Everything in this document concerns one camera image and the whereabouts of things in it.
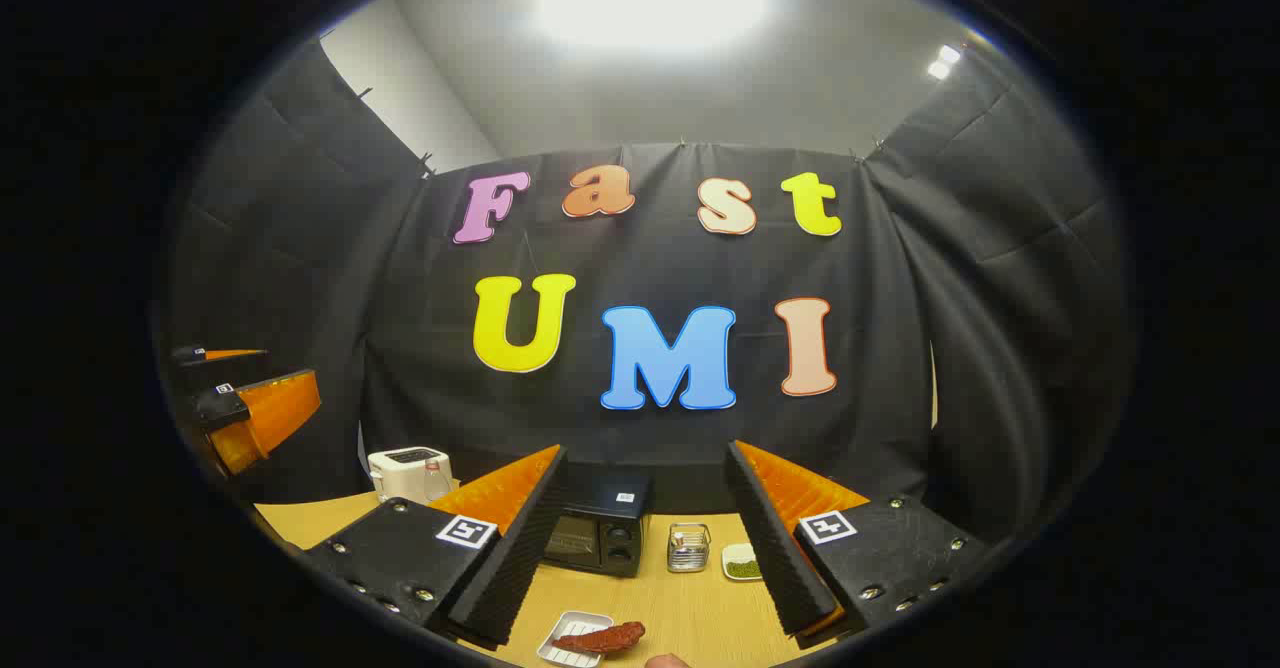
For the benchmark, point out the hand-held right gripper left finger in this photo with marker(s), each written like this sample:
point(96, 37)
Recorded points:
point(515, 568)

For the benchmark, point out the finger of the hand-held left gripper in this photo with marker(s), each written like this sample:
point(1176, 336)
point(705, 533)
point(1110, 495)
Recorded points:
point(235, 366)
point(225, 408)

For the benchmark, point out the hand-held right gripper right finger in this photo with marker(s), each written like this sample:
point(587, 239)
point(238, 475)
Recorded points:
point(775, 558)

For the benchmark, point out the black electric oven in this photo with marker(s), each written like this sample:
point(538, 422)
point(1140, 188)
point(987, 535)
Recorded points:
point(600, 528)

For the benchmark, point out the reddish brown meat piece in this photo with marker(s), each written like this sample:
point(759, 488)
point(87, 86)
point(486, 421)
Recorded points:
point(600, 637)

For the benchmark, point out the white sectioned plate with beans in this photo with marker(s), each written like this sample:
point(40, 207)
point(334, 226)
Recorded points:
point(742, 566)

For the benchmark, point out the small white ribbed tray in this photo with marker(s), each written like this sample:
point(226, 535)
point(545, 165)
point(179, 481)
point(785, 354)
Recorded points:
point(565, 656)

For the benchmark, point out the clear plastic bottle red label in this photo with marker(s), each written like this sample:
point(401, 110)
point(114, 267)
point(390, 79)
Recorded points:
point(438, 480)

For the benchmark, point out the white toaster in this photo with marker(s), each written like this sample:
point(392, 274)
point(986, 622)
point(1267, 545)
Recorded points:
point(400, 473)

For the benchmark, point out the black backdrop cloth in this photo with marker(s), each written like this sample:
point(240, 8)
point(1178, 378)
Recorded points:
point(640, 268)

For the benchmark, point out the small ceiling light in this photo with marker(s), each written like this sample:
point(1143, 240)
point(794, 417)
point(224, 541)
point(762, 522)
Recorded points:
point(942, 60)

